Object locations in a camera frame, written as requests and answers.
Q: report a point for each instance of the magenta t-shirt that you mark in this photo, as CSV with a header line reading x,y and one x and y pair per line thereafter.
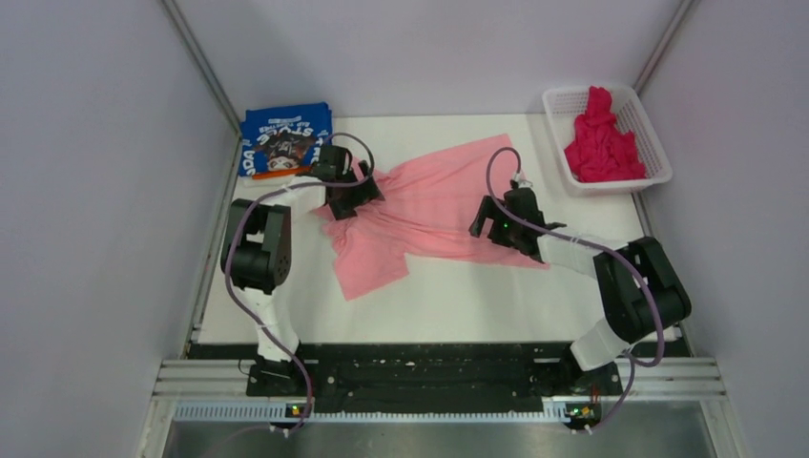
x,y
599,152

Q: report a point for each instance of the folded white orange t-shirt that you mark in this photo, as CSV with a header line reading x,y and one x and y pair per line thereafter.
x,y
273,178

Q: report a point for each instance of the aluminium rail frame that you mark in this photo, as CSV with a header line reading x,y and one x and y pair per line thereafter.
x,y
677,410

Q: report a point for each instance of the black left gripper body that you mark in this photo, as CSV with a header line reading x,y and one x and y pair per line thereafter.
x,y
354,196

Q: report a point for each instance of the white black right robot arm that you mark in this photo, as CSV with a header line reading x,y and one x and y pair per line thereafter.
x,y
640,292

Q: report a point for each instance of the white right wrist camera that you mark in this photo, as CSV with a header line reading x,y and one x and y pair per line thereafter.
x,y
517,182

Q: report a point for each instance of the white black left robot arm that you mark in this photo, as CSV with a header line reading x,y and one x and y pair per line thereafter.
x,y
256,253

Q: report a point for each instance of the folded blue printed t-shirt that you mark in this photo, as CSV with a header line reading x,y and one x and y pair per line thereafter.
x,y
283,138

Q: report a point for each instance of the light pink t-shirt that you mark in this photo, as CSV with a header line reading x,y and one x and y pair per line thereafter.
x,y
427,207

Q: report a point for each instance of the white plastic laundry basket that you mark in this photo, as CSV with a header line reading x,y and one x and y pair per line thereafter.
x,y
563,105

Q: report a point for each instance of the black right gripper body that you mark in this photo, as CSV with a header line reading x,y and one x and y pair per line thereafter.
x,y
504,233

